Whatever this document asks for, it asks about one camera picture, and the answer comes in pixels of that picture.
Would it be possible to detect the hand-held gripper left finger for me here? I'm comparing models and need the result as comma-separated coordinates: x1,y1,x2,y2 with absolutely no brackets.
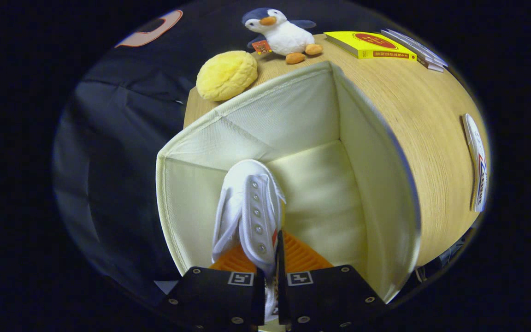
157,244,266,332

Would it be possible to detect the yellow bun plush toy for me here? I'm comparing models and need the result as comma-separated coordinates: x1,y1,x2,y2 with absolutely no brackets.
196,51,259,102

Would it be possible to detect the yellow book with red circle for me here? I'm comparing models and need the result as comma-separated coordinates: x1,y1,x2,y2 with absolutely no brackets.
324,31,417,60

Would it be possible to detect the brown fabric storage box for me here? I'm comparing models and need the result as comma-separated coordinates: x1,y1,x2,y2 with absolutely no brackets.
156,61,422,305

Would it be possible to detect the white illustrated paperback book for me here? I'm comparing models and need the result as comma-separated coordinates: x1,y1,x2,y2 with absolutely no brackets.
381,29,449,68
388,35,447,71

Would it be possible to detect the white canvas shoe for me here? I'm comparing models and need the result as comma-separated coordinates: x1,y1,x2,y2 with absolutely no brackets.
462,113,488,213
212,159,287,323

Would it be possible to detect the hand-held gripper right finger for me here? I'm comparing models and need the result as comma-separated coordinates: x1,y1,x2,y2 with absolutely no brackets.
277,231,388,332

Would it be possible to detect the penguin plush toy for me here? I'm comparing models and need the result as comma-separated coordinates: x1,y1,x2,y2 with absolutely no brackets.
242,7,324,65

